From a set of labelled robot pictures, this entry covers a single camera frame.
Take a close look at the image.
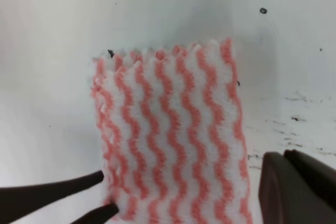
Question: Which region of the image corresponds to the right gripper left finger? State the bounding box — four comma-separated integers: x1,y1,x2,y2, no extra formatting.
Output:
258,152,335,224

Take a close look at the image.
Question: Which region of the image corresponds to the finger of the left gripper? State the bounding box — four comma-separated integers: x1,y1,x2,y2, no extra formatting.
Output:
1,171,104,223
71,204,119,224

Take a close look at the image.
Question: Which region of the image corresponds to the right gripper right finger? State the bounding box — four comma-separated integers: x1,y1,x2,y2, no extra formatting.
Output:
284,150,335,206

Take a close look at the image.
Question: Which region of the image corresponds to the pink white wavy towel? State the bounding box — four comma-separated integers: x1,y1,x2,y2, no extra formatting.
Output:
91,40,253,223

